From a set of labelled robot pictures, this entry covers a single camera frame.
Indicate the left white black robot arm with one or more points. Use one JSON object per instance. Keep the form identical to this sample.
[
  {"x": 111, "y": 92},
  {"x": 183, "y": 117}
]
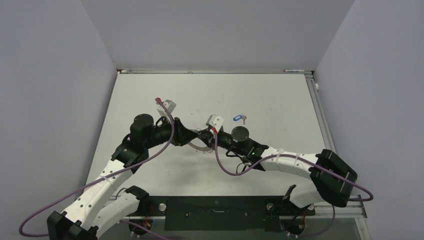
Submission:
[{"x": 89, "y": 217}]

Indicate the marker pen at wall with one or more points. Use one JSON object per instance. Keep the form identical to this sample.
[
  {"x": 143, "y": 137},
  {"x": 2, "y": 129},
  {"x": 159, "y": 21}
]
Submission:
[{"x": 294, "y": 71}]

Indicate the key with blue tag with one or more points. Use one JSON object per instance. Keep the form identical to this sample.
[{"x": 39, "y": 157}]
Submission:
[{"x": 240, "y": 117}]

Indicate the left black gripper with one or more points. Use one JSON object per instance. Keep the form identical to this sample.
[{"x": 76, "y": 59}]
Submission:
[{"x": 182, "y": 135}]

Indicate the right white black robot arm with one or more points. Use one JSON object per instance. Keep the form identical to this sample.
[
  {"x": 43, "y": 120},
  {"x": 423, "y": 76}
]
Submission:
[{"x": 332, "y": 179}]

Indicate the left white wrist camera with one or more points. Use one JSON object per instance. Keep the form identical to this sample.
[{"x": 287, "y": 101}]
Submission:
[{"x": 166, "y": 108}]

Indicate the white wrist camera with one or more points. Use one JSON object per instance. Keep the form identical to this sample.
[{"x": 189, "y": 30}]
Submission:
[
  {"x": 166, "y": 108},
  {"x": 216, "y": 122}
]

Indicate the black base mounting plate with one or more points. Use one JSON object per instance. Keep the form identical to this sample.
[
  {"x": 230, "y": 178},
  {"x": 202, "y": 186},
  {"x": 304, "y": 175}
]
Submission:
[{"x": 221, "y": 213}]

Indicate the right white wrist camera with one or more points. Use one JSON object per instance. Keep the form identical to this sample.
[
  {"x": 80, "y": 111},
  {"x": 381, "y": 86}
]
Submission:
[{"x": 216, "y": 122}]

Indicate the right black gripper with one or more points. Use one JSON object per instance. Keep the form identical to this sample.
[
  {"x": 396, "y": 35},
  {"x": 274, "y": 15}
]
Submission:
[{"x": 208, "y": 136}]

